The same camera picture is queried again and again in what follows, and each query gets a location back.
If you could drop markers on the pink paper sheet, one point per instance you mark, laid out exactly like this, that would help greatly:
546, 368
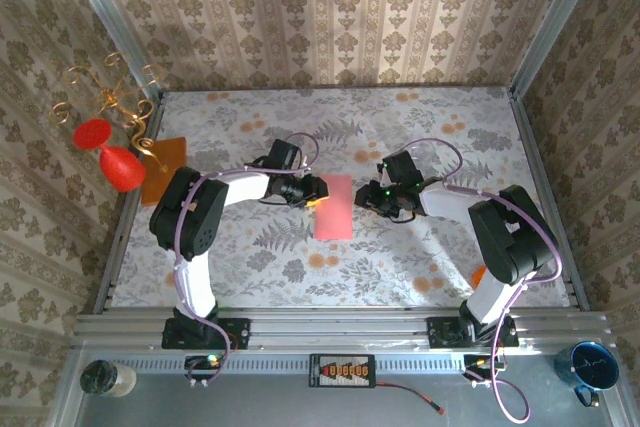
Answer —
337, 212

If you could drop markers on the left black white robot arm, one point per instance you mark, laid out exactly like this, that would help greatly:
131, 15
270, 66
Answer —
190, 217

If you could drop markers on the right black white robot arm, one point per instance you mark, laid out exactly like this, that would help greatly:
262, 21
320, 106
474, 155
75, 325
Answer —
510, 237

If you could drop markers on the orange square sheet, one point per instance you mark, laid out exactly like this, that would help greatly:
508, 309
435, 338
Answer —
160, 187

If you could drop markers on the clear glass cup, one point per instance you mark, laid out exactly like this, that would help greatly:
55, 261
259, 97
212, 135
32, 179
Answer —
430, 159

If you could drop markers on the floral table cloth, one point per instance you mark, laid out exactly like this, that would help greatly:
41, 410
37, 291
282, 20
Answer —
300, 287

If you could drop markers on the orange crumpled ball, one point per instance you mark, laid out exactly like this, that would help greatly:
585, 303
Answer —
478, 278

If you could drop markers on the black connector board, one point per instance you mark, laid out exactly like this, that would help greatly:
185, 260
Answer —
342, 371

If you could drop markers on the red goblet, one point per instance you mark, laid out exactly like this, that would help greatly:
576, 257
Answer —
120, 167

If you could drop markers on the right small circuit board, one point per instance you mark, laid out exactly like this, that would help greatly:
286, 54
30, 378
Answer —
477, 364

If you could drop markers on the small circuit board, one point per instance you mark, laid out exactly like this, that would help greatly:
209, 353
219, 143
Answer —
200, 362
477, 364

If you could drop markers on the left small circuit board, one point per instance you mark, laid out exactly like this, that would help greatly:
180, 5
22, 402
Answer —
200, 362

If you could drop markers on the blue metal mug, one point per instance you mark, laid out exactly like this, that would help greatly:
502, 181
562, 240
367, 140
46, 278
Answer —
595, 372

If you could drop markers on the jar with black lid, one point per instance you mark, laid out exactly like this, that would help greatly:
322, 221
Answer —
102, 378

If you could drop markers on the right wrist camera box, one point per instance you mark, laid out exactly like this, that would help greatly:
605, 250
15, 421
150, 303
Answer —
402, 167

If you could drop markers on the aluminium mounting rail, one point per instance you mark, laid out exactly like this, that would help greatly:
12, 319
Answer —
340, 329

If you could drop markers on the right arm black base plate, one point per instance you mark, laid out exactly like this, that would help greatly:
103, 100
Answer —
442, 332

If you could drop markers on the aluminium table side rail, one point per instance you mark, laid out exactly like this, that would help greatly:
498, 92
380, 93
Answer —
102, 299
531, 147

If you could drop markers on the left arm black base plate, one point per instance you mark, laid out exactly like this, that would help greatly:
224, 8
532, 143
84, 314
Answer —
235, 334

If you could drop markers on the aluminium frame post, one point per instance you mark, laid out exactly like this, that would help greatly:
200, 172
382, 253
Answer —
555, 17
107, 17

